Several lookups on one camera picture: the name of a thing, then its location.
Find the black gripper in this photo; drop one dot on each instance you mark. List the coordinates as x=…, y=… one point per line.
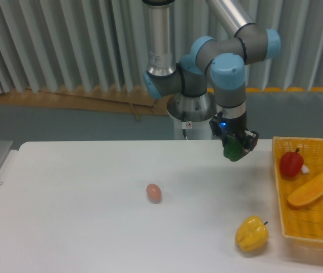
x=222, y=127

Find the green bell pepper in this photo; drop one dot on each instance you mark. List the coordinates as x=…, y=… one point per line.
x=232, y=149

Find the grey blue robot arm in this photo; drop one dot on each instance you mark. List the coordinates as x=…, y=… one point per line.
x=220, y=65

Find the yellow woven basket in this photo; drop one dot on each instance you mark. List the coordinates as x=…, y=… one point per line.
x=304, y=224

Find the red bell pepper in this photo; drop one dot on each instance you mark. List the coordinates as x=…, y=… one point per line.
x=291, y=163

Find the small white object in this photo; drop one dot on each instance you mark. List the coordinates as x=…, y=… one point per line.
x=304, y=169

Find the brown egg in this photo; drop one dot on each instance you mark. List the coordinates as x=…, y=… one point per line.
x=154, y=193

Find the yellow bell pepper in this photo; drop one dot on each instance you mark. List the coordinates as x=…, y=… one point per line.
x=252, y=234

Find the brown cardboard sheet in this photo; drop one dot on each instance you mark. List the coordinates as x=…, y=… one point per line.
x=135, y=102

